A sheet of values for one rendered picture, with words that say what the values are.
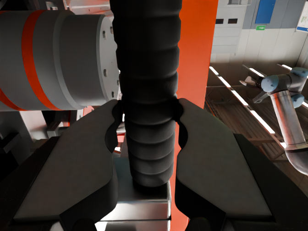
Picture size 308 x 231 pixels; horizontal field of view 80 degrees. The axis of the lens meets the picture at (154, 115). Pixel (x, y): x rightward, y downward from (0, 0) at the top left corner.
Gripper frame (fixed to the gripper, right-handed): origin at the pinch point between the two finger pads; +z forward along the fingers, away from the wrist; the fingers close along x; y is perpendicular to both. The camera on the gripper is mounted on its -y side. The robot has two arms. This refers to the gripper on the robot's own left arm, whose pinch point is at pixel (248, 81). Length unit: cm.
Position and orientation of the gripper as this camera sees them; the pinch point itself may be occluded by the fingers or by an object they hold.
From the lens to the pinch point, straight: 139.9
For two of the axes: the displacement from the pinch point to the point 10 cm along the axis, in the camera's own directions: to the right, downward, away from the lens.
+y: 1.1, -8.6, -4.9
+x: -9.6, 0.4, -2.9
